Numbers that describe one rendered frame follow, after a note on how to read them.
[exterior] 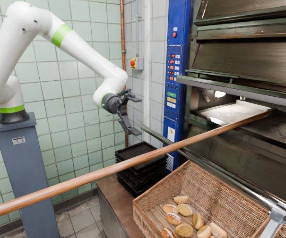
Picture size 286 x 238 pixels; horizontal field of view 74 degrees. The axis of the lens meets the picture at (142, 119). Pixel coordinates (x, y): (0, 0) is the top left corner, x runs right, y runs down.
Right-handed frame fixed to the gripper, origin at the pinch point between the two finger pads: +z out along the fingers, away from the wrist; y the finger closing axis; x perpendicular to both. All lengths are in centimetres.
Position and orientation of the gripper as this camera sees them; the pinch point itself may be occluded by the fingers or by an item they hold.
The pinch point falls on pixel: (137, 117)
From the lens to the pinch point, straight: 73.3
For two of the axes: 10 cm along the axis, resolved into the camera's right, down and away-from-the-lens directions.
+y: 0.0, 9.3, 3.6
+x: -8.4, 2.0, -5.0
